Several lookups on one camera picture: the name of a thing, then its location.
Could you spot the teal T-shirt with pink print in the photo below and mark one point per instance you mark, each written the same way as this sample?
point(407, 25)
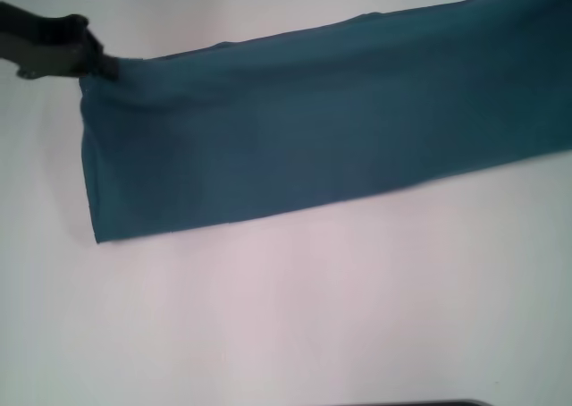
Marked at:
point(335, 133)

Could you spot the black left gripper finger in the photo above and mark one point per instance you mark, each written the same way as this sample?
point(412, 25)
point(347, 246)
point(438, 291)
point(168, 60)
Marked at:
point(105, 64)

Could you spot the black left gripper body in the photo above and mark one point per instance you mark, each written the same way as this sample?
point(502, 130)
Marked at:
point(44, 44)

